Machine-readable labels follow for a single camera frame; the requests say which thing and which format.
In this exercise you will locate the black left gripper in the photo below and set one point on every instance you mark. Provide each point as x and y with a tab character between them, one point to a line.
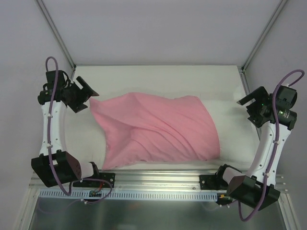
78	95

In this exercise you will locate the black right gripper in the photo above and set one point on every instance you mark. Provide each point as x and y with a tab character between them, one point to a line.
254	108

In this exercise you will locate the white pillow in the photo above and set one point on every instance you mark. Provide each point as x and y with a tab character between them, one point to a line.
238	138

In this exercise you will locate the pink pillowcase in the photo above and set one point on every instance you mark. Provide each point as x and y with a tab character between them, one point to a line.
140	127

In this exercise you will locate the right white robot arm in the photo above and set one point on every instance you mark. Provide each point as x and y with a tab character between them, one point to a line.
256	187

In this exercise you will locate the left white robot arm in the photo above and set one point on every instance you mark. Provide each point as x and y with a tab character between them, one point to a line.
55	165

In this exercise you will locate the left aluminium frame post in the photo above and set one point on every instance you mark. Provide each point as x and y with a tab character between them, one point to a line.
54	30

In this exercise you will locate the aluminium frame post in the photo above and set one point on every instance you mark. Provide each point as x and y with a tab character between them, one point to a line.
265	32
54	30

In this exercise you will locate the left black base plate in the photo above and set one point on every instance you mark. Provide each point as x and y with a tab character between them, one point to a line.
103	180

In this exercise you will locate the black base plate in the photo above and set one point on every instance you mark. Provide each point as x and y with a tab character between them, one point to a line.
212	182
103	180

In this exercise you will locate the right aluminium frame post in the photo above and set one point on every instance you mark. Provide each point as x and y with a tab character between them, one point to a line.
265	32

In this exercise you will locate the white slotted cable duct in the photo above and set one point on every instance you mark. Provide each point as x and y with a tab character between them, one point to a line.
131	195

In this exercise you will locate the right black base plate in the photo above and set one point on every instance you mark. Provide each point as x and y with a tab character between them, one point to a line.
212	182

